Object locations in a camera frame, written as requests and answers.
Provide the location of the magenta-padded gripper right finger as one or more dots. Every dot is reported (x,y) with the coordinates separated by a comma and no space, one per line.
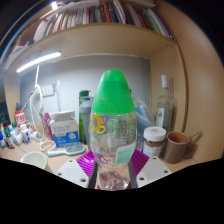
(155,170)

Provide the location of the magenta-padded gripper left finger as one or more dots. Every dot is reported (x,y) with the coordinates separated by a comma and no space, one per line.
(68,172)

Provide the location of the clear bottle with green cap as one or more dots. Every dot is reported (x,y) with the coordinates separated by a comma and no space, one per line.
(112,96)

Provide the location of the light blue hairbrush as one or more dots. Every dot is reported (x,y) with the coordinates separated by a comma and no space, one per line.
(65,150)

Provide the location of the brown jar with white lid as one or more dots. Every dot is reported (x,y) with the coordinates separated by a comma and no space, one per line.
(154,141)

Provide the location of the brown mug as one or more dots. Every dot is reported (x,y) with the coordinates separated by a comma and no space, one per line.
(174,148)

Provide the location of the white and blue carton box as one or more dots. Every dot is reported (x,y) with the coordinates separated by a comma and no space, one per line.
(65,131)

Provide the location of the magenta pouch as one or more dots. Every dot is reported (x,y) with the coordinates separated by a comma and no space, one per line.
(45,125)

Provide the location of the blue plastic bag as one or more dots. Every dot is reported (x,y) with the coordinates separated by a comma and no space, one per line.
(144,115)

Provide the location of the grey shaker bottle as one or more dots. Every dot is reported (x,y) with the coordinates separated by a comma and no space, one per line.
(85,116)

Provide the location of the clear glass bottle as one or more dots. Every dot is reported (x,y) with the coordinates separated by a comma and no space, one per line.
(165,110)

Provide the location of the red and white can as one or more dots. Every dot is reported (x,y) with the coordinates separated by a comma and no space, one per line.
(20,118)

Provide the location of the tall green bottle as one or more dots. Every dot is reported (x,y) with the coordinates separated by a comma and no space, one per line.
(82,94)

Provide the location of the light wooden wardrobe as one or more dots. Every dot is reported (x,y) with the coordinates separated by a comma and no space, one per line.
(203,93)

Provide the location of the under-shelf light strip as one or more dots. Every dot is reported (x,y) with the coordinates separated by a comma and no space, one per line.
(38,61)

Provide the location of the wooden shelf unit with books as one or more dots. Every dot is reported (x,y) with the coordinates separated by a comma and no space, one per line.
(100,36)

